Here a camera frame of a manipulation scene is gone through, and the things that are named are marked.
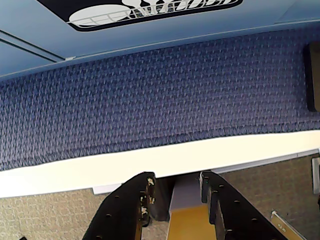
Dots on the white rectangular plate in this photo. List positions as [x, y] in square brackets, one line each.
[316, 175]

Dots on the dark rectangular object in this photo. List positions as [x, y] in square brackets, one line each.
[312, 75]

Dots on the yellow flat block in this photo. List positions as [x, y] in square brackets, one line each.
[187, 222]

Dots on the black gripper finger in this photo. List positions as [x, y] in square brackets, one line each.
[120, 212]
[235, 215]

